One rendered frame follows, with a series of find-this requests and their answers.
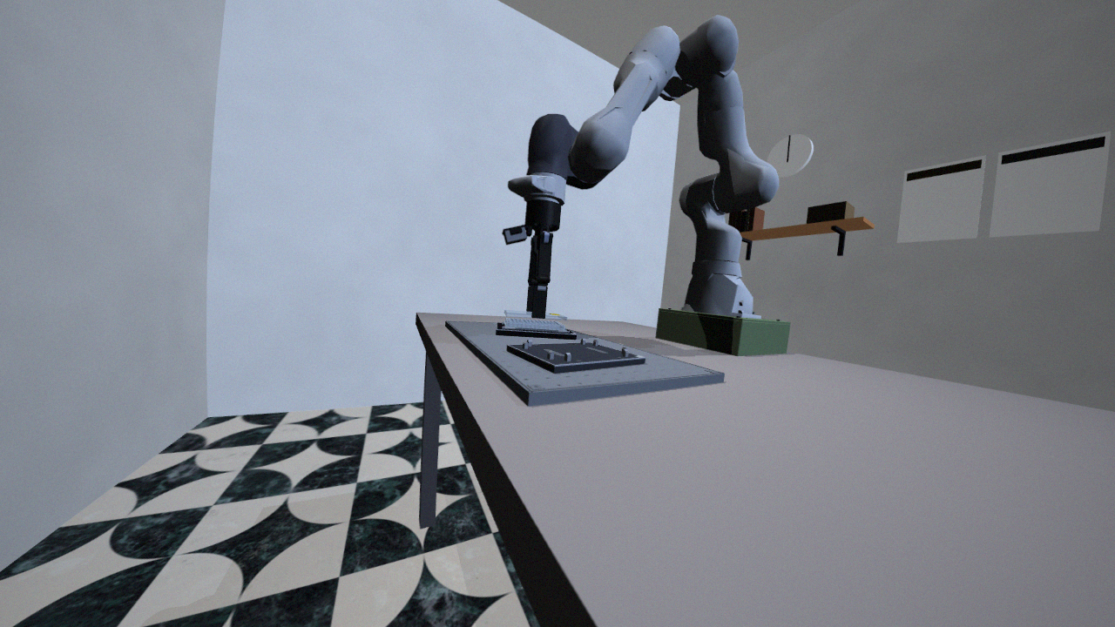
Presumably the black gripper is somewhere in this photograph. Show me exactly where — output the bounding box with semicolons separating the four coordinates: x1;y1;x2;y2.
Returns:
525;199;561;319

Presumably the clear plastic lid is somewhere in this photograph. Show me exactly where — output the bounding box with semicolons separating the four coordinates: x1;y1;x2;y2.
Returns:
504;310;568;320

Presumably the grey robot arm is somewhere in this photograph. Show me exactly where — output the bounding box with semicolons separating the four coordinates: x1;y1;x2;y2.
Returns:
508;15;779;319

